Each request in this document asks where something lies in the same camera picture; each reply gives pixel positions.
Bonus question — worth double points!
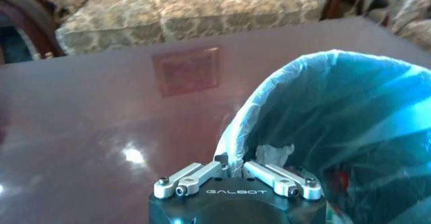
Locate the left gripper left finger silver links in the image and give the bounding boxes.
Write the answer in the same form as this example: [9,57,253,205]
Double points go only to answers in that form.
[153,151,231,198]

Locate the trash bin with blue bag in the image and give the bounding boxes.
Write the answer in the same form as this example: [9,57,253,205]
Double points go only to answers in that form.
[213,48,431,224]

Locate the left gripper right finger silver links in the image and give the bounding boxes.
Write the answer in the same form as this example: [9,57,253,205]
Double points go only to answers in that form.
[241,159,323,200]

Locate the patterned beige sofa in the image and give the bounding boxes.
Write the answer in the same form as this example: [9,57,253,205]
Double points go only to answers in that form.
[54,0,323,56]

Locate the patterned armchair with wooden frame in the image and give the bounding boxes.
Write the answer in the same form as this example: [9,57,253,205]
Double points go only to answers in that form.
[319,0,431,55]

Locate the dark wooden chair frame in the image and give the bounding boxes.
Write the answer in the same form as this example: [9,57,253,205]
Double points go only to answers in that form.
[0,0,66,64]

